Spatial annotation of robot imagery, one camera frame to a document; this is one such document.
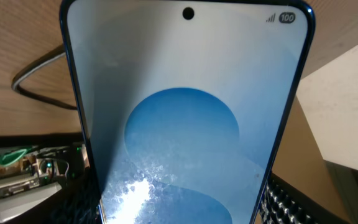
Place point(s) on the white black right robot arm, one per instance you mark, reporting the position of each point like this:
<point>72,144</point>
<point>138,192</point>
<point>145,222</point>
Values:
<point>18,204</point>

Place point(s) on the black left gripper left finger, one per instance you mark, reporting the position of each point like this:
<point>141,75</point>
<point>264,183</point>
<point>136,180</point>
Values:
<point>75,204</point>

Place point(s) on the brown cardboard panel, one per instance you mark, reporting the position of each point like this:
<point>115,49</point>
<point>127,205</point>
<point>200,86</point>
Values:
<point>300,163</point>

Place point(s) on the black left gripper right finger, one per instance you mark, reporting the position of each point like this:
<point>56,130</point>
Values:
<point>281,203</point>

